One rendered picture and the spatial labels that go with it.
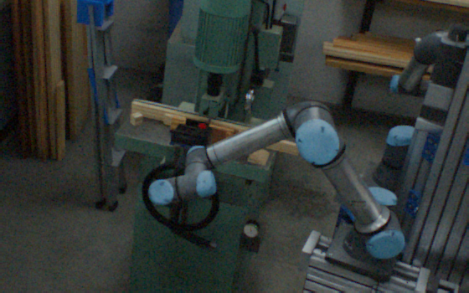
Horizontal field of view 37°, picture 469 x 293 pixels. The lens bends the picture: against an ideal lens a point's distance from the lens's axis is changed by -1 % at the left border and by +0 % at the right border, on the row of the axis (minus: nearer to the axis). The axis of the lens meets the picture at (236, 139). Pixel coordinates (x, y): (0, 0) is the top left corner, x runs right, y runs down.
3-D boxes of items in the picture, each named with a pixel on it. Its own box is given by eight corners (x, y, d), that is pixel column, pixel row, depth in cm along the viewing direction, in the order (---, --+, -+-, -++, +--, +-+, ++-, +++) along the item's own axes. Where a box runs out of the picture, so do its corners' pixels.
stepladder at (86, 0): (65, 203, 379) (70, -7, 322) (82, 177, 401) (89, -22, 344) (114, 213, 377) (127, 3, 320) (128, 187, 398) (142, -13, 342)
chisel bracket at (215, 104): (198, 117, 272) (200, 98, 268) (208, 102, 284) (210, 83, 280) (216, 121, 271) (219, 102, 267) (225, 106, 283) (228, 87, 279)
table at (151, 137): (103, 158, 265) (104, 144, 262) (132, 122, 291) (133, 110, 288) (261, 197, 257) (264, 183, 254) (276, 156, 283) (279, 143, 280)
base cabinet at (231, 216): (125, 316, 313) (135, 181, 278) (166, 239, 363) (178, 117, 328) (223, 342, 307) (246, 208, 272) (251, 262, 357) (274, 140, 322)
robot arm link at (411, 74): (419, 48, 248) (388, 100, 294) (450, 54, 247) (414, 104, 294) (422, 19, 251) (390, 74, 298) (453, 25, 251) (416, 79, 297)
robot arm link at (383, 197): (385, 216, 243) (394, 183, 236) (393, 240, 231) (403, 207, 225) (351, 213, 242) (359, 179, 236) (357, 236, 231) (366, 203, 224)
